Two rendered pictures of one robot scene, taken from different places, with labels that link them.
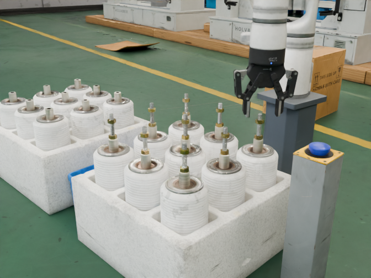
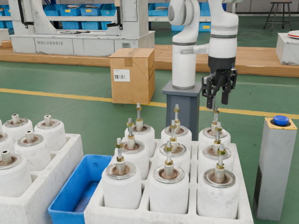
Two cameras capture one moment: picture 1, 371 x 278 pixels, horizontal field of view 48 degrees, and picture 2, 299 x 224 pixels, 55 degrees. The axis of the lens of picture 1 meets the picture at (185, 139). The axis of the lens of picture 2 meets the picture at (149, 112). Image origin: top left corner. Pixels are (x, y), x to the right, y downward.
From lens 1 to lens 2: 0.58 m
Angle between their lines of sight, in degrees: 33
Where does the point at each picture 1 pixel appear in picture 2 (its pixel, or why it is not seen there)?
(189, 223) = (235, 207)
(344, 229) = (244, 166)
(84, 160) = (50, 190)
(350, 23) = (129, 30)
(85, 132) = (39, 162)
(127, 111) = (62, 130)
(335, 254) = not seen: hidden behind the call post
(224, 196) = not seen: hidden behind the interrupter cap
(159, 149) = (146, 155)
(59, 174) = (37, 213)
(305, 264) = (278, 199)
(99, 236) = not seen: outside the picture
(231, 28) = (33, 43)
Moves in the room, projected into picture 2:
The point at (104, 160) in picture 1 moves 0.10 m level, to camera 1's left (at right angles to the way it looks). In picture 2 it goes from (126, 183) to (86, 201)
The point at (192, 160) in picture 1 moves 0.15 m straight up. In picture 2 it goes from (187, 156) to (189, 104)
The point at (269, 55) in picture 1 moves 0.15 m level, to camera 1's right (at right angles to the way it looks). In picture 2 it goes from (232, 62) to (264, 54)
